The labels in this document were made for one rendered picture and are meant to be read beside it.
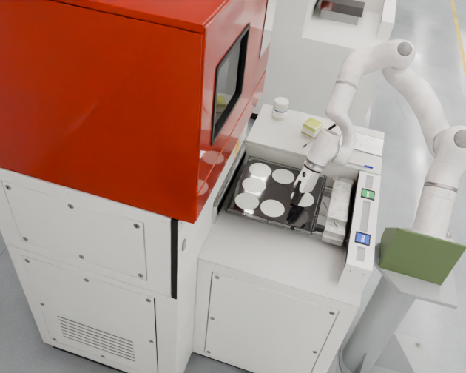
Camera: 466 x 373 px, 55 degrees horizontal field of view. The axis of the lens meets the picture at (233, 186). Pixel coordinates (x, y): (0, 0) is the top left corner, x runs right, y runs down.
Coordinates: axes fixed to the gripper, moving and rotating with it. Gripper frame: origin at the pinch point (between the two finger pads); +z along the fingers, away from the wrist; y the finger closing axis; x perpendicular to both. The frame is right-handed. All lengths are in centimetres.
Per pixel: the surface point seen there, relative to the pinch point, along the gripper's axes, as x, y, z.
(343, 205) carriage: -13.2, 17.6, -3.6
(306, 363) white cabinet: -37, 7, 63
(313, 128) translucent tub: 19.6, 25.3, -23.7
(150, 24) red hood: 6, -97, -51
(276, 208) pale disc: 3.2, -6.7, 5.5
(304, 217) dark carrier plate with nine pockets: -7.8, -2.2, 3.5
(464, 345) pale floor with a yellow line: -84, 104, 53
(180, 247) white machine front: 1, -62, 11
